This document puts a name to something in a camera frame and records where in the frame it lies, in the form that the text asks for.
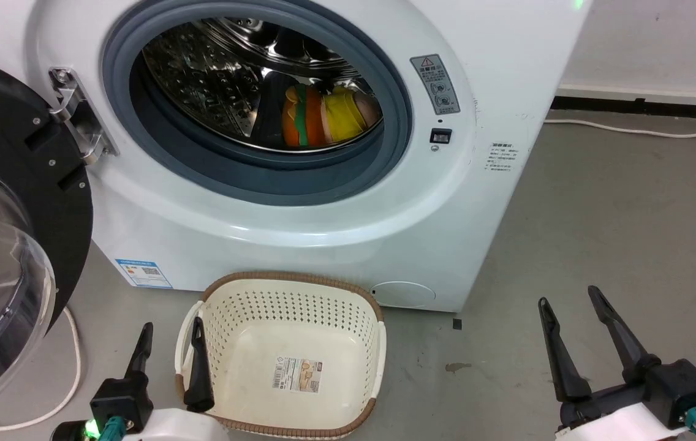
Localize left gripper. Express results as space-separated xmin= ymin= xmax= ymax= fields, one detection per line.
xmin=51 ymin=317 xmax=230 ymax=441

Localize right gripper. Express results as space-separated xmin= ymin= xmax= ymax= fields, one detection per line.
xmin=539 ymin=285 xmax=696 ymax=441

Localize paper basket label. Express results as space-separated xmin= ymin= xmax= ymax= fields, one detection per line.
xmin=271 ymin=357 xmax=323 ymax=394

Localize cream plastic laundry basket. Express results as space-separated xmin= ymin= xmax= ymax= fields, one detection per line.
xmin=175 ymin=271 xmax=388 ymax=440

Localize white front-load washing machine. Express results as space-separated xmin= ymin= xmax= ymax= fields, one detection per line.
xmin=0 ymin=0 xmax=594 ymax=314

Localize orange green burger plush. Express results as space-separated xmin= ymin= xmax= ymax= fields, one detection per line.
xmin=282 ymin=85 xmax=328 ymax=148

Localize blue energy label sticker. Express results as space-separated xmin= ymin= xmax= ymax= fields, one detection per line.
xmin=115 ymin=258 xmax=173 ymax=290

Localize round drain filter cover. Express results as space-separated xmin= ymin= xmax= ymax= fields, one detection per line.
xmin=371 ymin=281 xmax=437 ymax=309

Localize grey rubber door gasket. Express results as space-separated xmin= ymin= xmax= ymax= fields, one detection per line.
xmin=101 ymin=0 xmax=414 ymax=206

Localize small printed text label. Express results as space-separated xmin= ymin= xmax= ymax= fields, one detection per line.
xmin=485 ymin=143 xmax=521 ymax=173

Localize open washer door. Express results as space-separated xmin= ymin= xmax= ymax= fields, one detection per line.
xmin=0 ymin=52 xmax=95 ymax=427

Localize black baseboard strip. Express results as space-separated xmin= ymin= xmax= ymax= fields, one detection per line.
xmin=550 ymin=96 xmax=696 ymax=121

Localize metal door hinge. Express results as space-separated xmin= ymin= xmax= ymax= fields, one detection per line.
xmin=48 ymin=67 xmax=119 ymax=165

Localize black drum paddle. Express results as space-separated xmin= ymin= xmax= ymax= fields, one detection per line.
xmin=250 ymin=72 xmax=300 ymax=151

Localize steel washer drum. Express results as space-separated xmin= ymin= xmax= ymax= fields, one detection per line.
xmin=142 ymin=17 xmax=384 ymax=154

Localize orange yellow clothes in drum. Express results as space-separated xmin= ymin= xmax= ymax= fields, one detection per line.
xmin=322 ymin=86 xmax=383 ymax=145

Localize grey warning sticker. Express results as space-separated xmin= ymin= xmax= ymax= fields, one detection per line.
xmin=410 ymin=54 xmax=461 ymax=116

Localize thick white power cable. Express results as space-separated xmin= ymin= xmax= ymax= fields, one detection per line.
xmin=0 ymin=306 xmax=83 ymax=432

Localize thin white floor cable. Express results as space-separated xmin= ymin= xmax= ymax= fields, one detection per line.
xmin=544 ymin=118 xmax=696 ymax=139

